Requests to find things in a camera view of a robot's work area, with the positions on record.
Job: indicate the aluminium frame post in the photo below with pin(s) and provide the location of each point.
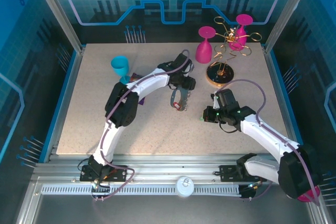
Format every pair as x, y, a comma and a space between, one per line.
59, 11
288, 11

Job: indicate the aluminium mounting rail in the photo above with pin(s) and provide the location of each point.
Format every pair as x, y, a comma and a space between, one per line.
170, 163

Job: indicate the pink plastic cup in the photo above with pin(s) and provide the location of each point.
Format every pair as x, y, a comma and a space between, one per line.
305, 197

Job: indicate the white round knob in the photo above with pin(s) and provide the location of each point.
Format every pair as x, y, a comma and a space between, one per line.
185, 186

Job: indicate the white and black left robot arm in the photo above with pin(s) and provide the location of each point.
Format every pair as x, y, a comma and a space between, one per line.
147, 82

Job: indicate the pink plastic wine goblet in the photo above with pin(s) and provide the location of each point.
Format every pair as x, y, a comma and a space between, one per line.
239, 40
204, 52

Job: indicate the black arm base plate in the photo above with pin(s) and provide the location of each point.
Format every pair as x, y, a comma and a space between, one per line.
227, 172
120, 175

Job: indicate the purple Fox's berries candy bag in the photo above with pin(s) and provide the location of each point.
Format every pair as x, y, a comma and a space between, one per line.
134, 76

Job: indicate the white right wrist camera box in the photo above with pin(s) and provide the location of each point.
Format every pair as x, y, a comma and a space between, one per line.
215, 100

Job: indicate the red plastic key tag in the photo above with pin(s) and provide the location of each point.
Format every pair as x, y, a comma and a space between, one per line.
177, 105

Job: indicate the blue plastic wine goblet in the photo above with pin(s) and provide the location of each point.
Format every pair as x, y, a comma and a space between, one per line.
120, 66

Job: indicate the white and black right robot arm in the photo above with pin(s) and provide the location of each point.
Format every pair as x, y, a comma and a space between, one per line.
262, 132

